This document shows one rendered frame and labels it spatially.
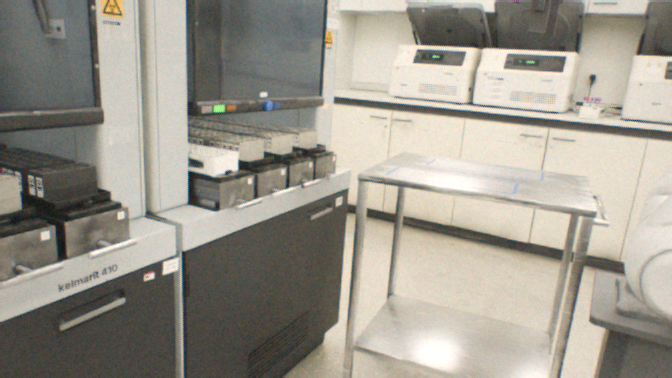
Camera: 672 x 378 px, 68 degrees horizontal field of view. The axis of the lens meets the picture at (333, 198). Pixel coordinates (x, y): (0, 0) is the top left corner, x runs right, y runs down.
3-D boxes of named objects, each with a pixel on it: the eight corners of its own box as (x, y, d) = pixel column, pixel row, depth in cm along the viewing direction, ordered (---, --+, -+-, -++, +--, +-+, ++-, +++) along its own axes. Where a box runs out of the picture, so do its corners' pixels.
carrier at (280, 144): (287, 151, 163) (288, 133, 161) (292, 152, 162) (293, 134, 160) (265, 156, 153) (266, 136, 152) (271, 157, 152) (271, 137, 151)
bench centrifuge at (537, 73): (470, 106, 320) (486, -9, 302) (491, 102, 373) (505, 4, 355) (564, 115, 295) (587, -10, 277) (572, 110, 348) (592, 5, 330)
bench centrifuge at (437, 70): (386, 97, 348) (395, -1, 331) (419, 95, 400) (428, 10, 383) (464, 105, 321) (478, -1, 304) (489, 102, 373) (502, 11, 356)
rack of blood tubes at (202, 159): (132, 163, 139) (131, 141, 138) (160, 158, 148) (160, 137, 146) (213, 181, 126) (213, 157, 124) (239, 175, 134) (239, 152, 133)
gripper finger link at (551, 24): (543, 1, 101) (544, 1, 101) (537, 37, 102) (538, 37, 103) (559, 1, 99) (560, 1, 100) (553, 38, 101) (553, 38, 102)
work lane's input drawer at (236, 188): (51, 168, 156) (49, 139, 153) (91, 162, 167) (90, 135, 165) (233, 215, 122) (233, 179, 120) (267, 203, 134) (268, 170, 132)
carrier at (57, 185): (92, 192, 103) (91, 163, 101) (99, 194, 102) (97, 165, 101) (37, 204, 93) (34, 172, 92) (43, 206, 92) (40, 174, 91)
